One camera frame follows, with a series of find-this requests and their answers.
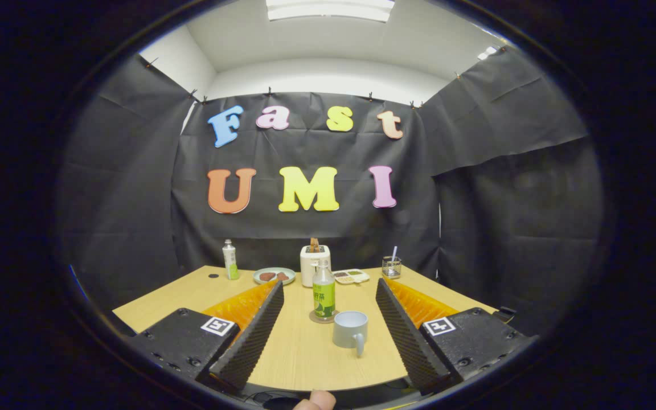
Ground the wooden table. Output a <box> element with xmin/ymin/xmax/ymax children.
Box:
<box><xmin>112</xmin><ymin>265</ymin><xmax>502</xmax><ymax>392</ymax></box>

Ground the white spray bottle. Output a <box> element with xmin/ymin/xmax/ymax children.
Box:
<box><xmin>223</xmin><ymin>239</ymin><xmax>240</xmax><ymax>280</ymax></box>

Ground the white toaster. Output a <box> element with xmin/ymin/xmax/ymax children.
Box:
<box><xmin>300</xmin><ymin>245</ymin><xmax>331</xmax><ymax>288</ymax></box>

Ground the green label juice bottle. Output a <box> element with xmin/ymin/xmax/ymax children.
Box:
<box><xmin>312</xmin><ymin>260</ymin><xmax>337</xmax><ymax>321</ymax></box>

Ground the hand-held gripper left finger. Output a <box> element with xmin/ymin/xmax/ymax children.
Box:
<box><xmin>129</xmin><ymin>279</ymin><xmax>285</xmax><ymax>392</ymax></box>

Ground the large ceiling light panel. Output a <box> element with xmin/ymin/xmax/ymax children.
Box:
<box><xmin>265</xmin><ymin>0</ymin><xmax>395</xmax><ymax>23</ymax></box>

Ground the black backdrop cloth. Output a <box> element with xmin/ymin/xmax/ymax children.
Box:
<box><xmin>55</xmin><ymin>48</ymin><xmax>605</xmax><ymax>337</ymax></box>

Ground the pale grey cup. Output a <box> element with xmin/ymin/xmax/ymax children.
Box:
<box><xmin>333</xmin><ymin>310</ymin><xmax>369</xmax><ymax>358</ymax></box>

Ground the white divided snack tray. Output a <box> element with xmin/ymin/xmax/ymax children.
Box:
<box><xmin>333</xmin><ymin>269</ymin><xmax>371</xmax><ymax>285</ymax></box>

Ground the pale green plate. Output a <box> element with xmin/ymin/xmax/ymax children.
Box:
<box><xmin>253</xmin><ymin>267</ymin><xmax>296</xmax><ymax>285</ymax></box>

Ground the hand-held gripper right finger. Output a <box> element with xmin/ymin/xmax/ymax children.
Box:
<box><xmin>375</xmin><ymin>277</ymin><xmax>538</xmax><ymax>395</ymax></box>

